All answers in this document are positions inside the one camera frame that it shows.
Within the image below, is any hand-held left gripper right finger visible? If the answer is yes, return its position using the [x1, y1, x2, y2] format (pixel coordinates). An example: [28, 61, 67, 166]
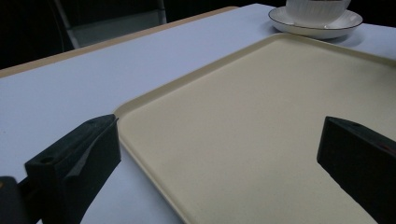
[316, 116, 396, 224]

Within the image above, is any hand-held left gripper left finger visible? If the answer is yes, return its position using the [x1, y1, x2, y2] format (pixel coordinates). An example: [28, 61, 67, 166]
[24, 113, 122, 224]

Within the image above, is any beige plastic tray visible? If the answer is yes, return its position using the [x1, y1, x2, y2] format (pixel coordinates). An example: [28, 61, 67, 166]
[113, 32, 396, 224]

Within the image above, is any white saucer with dark rim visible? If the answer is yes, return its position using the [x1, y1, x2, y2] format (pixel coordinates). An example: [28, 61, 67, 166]
[267, 6, 364, 40]

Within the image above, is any white ribbed cup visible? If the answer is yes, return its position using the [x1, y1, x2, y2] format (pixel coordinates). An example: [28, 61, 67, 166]
[285, 0, 352, 28]

